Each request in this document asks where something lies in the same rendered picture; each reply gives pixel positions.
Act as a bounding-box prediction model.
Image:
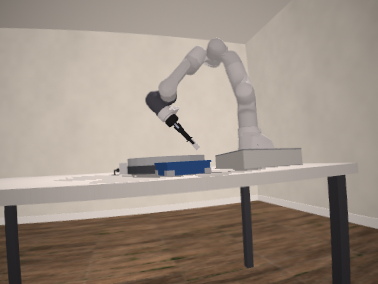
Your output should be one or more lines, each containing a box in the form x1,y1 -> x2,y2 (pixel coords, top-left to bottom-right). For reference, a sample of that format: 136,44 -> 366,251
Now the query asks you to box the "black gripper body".
165,114 -> 179,127

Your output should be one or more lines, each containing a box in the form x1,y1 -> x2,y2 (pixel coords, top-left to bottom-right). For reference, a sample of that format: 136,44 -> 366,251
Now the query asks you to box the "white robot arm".
145,38 -> 274,150

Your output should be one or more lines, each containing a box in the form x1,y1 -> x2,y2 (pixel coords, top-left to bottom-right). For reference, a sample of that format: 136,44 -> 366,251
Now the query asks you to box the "blue crate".
154,160 -> 212,176

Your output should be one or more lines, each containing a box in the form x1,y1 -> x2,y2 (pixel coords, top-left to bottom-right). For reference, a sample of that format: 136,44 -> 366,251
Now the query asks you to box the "grey round table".
114,155 -> 205,175

